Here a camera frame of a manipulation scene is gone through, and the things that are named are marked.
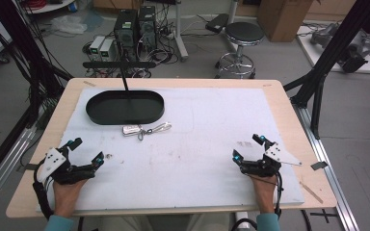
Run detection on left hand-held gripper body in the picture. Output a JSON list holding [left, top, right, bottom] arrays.
[[37, 146, 96, 186]]

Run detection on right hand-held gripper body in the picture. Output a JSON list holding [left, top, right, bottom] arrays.
[[240, 141, 303, 178]]

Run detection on person's right hand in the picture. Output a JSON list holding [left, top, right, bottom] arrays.
[[250, 174, 279, 216]]

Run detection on person's left hand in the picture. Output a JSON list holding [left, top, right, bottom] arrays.
[[52, 178, 90, 219]]

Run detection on silver key fob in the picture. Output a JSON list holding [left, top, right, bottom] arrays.
[[121, 124, 143, 138]]

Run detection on thin wooden stick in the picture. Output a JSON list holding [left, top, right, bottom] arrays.
[[299, 180, 325, 205]]

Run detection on black tape piece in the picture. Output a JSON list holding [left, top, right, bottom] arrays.
[[309, 161, 330, 171]]

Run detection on white table mat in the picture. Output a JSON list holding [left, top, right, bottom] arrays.
[[36, 87, 305, 214]]

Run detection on black oval tray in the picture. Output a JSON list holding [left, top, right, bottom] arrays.
[[85, 90, 166, 126]]

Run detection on person's legs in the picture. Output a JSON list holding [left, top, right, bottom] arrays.
[[97, 213, 233, 231]]

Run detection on black stand with crossbar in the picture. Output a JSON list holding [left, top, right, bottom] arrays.
[[82, 61, 158, 94]]

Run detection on white power supply box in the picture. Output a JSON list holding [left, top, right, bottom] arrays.
[[99, 38, 116, 63], [89, 35, 106, 62]]

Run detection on black round stool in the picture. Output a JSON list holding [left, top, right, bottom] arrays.
[[214, 21, 266, 80]]

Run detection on clear plastic bag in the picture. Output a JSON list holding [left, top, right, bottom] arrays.
[[49, 13, 89, 36]]

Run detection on grey device on board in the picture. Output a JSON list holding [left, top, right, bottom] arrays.
[[309, 22, 340, 49]]

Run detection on brown cardboard box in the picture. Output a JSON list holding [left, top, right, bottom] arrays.
[[256, 0, 314, 43]]

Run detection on large black computer tower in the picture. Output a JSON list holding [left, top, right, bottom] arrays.
[[113, 9, 140, 62]]

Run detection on black device on board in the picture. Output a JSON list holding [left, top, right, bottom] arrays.
[[337, 42, 370, 74]]

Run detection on grey desk leg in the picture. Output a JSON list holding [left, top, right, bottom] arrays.
[[172, 0, 190, 63]]

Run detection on small black computer tower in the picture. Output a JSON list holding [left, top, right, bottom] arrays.
[[137, 5, 158, 51]]

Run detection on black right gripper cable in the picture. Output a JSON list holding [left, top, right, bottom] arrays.
[[272, 170, 285, 219]]

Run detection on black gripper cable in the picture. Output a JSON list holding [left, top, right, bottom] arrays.
[[32, 159, 56, 221], [272, 170, 285, 219]]

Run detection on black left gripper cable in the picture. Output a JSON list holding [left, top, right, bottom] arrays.
[[32, 159, 56, 221]]

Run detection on aluminium rail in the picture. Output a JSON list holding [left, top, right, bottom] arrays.
[[293, 104, 360, 231], [0, 126, 38, 215]]

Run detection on black frame strut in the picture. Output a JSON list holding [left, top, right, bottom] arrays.
[[0, 0, 75, 191], [283, 0, 370, 140]]

